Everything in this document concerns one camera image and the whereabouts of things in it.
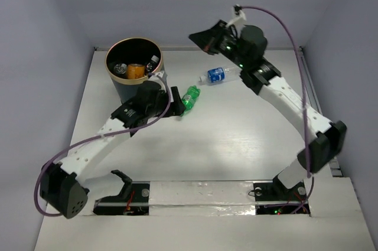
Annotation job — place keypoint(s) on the silver foil tape strip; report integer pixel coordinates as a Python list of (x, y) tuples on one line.
[(201, 198)]

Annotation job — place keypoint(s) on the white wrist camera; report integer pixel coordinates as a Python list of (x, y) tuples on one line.
[(238, 18), (159, 77)]

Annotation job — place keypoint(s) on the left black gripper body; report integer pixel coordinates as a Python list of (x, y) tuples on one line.
[(170, 103)]

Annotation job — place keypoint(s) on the small orange bottle barcode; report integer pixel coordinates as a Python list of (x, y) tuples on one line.
[(135, 71)]

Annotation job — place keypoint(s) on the blue label water bottle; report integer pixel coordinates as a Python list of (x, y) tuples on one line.
[(220, 75)]

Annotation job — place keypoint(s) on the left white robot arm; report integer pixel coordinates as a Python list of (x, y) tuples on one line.
[(65, 186)]

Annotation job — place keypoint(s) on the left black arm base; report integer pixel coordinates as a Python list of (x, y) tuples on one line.
[(131, 200)]

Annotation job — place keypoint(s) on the clear crushed bottle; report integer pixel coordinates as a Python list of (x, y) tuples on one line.
[(152, 64)]

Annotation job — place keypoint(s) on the metal rail at table edge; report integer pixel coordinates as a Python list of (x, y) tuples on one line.
[(314, 102)]

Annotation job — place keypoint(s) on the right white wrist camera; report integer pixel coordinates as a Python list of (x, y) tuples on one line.
[(238, 18)]

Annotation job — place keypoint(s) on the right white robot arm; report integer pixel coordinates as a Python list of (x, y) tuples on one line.
[(324, 139)]

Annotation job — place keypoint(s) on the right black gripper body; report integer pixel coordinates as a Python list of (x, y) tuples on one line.
[(228, 46)]

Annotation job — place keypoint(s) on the clear bottle white cap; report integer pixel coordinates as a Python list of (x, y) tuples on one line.
[(120, 69)]

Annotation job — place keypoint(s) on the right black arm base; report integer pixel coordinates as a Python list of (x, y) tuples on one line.
[(272, 198)]

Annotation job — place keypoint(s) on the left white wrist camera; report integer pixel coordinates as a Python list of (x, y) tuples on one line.
[(159, 77)]

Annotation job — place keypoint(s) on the green plastic bottle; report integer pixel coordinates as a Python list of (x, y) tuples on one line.
[(189, 98)]

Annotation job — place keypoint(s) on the dark bin with gold rim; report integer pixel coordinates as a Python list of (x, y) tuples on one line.
[(131, 51)]

